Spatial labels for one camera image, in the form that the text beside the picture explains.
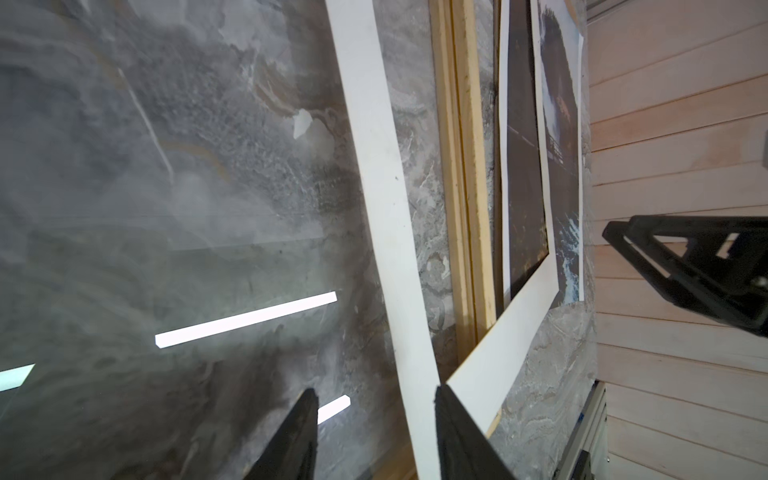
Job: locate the aluminium rail platform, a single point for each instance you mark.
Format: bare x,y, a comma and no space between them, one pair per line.
586,454

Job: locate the waterfall photo print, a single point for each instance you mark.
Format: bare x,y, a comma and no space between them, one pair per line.
561,47

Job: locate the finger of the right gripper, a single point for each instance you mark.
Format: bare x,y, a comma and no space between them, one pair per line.
711,265

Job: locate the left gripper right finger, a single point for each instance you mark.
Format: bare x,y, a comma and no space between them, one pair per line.
464,451

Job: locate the wooden picture frame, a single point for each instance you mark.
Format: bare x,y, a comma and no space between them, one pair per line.
456,69

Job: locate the transparent acrylic sheet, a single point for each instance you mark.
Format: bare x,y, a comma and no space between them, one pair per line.
184,247

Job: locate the white passe-partout mat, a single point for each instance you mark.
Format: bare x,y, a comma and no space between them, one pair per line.
481,382

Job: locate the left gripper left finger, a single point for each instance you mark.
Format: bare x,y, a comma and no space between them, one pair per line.
292,451

